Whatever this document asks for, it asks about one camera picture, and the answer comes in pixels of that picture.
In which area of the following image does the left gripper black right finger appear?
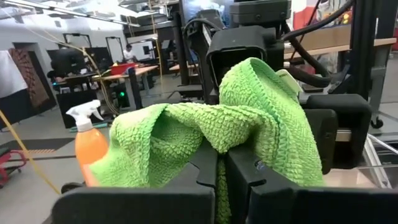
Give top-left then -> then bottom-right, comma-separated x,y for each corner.
225,145 -> 398,224

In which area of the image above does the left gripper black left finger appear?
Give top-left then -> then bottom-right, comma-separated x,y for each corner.
51,139 -> 219,224

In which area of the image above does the green microfiber towel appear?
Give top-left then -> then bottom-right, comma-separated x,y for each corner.
89,57 -> 325,224

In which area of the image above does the orange spray bottle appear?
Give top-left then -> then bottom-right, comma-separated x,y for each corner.
65,99 -> 109,187

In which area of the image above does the wooden workbench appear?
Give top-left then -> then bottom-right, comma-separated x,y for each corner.
284,24 -> 397,60

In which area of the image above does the wooden top desk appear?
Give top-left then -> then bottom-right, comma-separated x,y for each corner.
93,63 -> 159,110

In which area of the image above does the red box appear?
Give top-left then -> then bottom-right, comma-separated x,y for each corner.
110,62 -> 139,75

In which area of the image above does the person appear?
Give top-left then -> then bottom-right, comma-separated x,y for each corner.
123,43 -> 137,63

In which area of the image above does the black equipment cart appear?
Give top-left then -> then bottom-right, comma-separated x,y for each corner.
46,46 -> 105,129

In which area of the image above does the brown acoustic panel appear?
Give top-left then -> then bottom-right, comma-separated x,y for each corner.
9,48 -> 57,110

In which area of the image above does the thick black hose cable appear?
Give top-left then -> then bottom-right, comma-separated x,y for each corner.
281,0 -> 357,88

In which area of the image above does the black metal table frame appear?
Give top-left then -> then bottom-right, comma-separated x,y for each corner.
349,0 -> 389,100

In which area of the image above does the yellow floor cable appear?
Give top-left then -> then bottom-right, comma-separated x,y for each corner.
0,110 -> 62,195

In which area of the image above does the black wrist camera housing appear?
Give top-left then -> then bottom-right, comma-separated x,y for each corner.
205,25 -> 285,105

